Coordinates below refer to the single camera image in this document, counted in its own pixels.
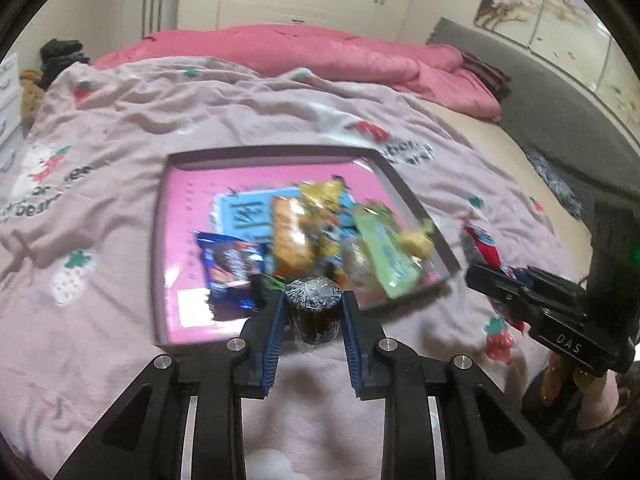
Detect brown plush toy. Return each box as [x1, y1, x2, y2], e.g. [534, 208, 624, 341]
[19, 69, 46, 126]

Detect red snack packet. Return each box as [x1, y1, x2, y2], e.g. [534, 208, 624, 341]
[459, 222, 526, 281]

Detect light green snack packet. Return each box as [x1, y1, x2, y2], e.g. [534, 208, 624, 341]
[354, 207, 423, 302]

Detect dark clothes pile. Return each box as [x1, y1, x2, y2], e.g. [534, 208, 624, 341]
[40, 39, 91, 88]

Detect printed pink blanket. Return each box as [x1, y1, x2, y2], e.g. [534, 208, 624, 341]
[0, 55, 601, 480]

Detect person's right hand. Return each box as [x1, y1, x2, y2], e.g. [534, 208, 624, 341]
[542, 350, 626, 428]

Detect blue cookie packet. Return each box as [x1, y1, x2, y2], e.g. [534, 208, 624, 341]
[194, 231, 266, 311]

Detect yellow cartoon snack packet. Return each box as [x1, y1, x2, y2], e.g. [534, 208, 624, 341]
[299, 176, 357, 266]

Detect dark cupcake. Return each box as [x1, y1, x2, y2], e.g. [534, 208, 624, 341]
[282, 276, 345, 348]

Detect dark patterned cloth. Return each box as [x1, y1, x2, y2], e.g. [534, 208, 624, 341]
[525, 149, 585, 220]

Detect person's right forearm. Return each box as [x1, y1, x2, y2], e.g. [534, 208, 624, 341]
[520, 385, 640, 480]

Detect white drawer unit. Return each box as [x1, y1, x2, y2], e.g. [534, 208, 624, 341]
[0, 52, 23, 171]

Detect dark grey shallow box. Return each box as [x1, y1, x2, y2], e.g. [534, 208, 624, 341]
[152, 146, 462, 356]

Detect clear pastry packet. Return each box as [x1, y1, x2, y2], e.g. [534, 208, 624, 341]
[397, 215, 437, 263]
[340, 237, 383, 288]

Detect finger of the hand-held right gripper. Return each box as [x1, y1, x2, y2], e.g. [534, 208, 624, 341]
[502, 266, 589, 312]
[464, 262, 549, 329]

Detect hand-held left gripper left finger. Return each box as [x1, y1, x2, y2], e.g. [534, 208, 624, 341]
[52, 290, 287, 480]

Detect floral wall painting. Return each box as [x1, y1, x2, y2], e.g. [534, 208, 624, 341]
[472, 0, 640, 126]

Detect black cartoon snack packet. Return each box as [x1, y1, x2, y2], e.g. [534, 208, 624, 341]
[252, 272, 287, 311]

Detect grey padded headboard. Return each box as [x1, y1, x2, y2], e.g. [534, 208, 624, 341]
[427, 17, 640, 241]

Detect orange crisp snack packet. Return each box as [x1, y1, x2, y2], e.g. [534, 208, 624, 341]
[270, 195, 321, 281]

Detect tan bed sheet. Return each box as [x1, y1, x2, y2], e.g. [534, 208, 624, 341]
[415, 100, 556, 241]

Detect pink duvet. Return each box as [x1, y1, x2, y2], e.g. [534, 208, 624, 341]
[92, 25, 501, 121]

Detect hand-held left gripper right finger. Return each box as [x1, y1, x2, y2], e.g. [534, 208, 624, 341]
[341, 290, 572, 480]

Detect striped pillow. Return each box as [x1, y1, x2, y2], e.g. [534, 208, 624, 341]
[460, 51, 512, 96]

